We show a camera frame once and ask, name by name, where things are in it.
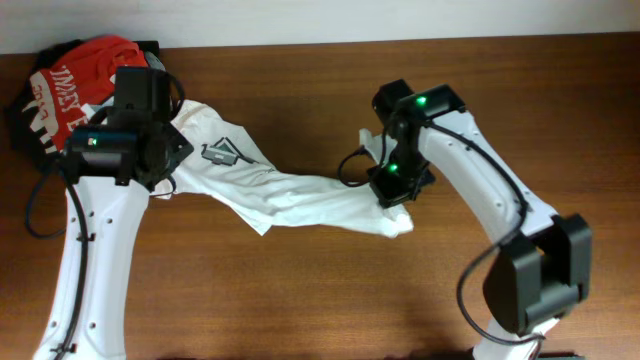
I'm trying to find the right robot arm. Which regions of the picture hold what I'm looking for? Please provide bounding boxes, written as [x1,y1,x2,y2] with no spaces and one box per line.
[361,79,592,359]

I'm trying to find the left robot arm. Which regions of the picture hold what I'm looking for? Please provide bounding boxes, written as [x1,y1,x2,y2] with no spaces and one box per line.
[34,67,194,359]

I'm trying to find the black folded t-shirt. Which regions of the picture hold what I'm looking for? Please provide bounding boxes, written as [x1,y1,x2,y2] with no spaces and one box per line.
[4,39,159,169]

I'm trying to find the red folded t-shirt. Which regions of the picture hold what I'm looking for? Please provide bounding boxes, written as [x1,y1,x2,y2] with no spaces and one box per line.
[24,35,147,154]

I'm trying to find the white t-shirt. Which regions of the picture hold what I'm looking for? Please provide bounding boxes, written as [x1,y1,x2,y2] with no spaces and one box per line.
[153,100,414,238]

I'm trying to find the grey folded garment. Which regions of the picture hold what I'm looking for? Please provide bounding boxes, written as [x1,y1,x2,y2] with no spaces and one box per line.
[144,51,166,72]

